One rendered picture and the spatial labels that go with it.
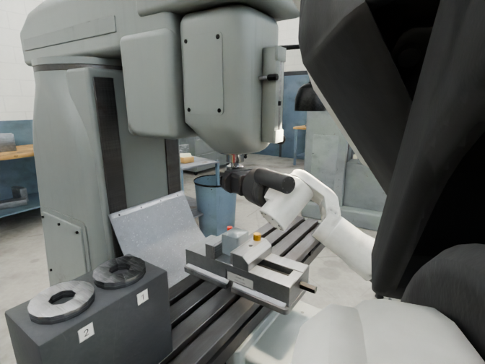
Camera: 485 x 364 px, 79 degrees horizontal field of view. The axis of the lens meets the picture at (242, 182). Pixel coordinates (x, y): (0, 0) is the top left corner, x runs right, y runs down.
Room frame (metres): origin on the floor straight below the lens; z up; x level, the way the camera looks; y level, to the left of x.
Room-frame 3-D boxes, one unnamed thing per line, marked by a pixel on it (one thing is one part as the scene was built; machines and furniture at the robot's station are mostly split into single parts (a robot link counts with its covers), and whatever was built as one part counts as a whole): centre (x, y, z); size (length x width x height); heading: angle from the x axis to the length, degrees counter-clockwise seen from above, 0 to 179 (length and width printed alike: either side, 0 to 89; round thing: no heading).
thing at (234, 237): (0.78, 0.02, 1.05); 0.06 x 0.05 x 0.06; 145
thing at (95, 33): (1.06, 0.43, 1.66); 0.80 x 0.23 x 0.20; 56
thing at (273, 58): (0.72, -0.07, 1.45); 0.04 x 0.04 x 0.21; 56
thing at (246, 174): (0.70, -0.03, 1.24); 0.13 x 0.12 x 0.10; 121
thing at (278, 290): (0.76, 0.00, 0.99); 0.35 x 0.15 x 0.11; 55
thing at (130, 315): (0.44, 0.25, 1.04); 0.22 x 0.12 x 0.20; 145
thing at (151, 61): (0.89, 0.18, 1.47); 0.24 x 0.19 x 0.26; 146
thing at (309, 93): (0.70, -0.16, 1.44); 0.07 x 0.07 x 0.06
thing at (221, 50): (0.78, 0.02, 1.47); 0.21 x 0.19 x 0.32; 146
